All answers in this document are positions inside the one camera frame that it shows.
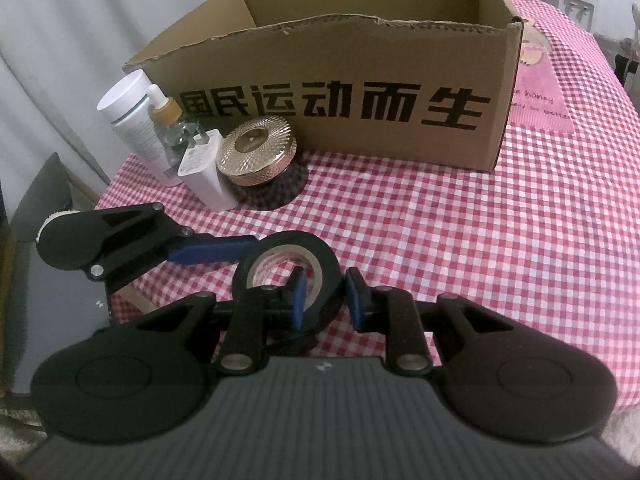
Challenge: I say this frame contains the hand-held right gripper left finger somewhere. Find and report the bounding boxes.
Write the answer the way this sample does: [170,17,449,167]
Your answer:
[132,266,308,376]

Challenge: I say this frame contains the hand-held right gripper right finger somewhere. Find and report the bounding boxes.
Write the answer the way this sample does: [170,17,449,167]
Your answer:
[345,266,507,376]

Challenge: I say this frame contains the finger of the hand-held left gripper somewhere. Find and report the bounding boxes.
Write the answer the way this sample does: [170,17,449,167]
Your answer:
[89,202,258,283]

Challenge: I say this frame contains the black tape roll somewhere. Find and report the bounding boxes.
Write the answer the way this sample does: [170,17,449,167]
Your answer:
[231,232,347,334]

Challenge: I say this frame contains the white charger plug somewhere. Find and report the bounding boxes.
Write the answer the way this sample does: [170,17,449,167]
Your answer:
[177,129,239,212]

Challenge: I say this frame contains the dark jar with gold lid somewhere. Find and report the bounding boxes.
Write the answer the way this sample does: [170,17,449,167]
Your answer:
[216,115,310,211]

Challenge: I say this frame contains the green dropper bottle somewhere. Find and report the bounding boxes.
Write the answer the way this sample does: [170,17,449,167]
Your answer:
[146,86,201,171]

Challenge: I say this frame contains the brown cardboard box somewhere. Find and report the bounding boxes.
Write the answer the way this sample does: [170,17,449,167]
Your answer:
[122,0,526,174]

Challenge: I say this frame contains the white fluffy cloth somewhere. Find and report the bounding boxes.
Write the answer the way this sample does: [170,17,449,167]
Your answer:
[36,209,68,247]

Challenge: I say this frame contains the dark flat panel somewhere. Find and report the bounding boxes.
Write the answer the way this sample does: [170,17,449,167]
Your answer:
[0,152,112,396]

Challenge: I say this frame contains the red checkered tablecloth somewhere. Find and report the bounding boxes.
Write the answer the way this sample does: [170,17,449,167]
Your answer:
[95,0,640,411]

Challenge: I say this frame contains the white supplement bottle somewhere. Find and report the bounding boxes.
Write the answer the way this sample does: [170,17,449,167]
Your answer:
[96,71,184,187]

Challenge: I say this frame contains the white curtain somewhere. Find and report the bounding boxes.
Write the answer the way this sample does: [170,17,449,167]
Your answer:
[0,0,242,196]

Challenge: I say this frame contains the white water dispenser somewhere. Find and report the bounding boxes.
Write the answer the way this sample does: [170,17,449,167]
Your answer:
[545,0,601,36]

